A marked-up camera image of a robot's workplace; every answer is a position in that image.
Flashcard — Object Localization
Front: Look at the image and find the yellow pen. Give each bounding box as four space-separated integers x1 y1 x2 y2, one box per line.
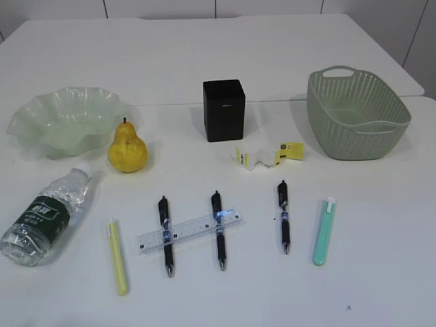
108 219 128 296

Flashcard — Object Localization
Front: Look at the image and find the green plastic woven basket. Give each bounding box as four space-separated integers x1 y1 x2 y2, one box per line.
307 67 411 161

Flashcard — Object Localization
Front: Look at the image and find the clear water bottle green label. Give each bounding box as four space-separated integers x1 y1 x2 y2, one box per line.
1 163 92 266

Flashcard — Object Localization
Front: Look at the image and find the black square pen holder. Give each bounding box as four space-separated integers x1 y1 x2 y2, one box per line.
202 79 246 142

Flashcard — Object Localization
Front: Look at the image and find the green wavy glass plate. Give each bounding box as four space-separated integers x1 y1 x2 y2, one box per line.
7 87 126 159

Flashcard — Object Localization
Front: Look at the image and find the right black gel pen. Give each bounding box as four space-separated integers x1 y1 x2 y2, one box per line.
277 180 291 255

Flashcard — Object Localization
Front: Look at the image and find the yellow white waste paper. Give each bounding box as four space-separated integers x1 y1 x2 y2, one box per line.
234 142 305 171

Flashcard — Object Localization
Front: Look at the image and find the left black gel pen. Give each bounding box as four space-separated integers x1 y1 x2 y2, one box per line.
158 196 174 278

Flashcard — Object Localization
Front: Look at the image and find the middle black gel pen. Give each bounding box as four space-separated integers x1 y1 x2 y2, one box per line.
211 191 227 271

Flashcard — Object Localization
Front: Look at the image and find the transparent plastic ruler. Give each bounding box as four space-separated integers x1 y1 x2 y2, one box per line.
136 208 245 254

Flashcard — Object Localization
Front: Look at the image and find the yellow pear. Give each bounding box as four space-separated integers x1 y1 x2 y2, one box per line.
108 117 148 173

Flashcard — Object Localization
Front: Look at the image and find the black gel pen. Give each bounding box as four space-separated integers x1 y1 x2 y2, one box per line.
277 180 291 255
211 191 227 271
158 196 174 278

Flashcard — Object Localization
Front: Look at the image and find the mint green pen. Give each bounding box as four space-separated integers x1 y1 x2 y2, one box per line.
313 197 336 266

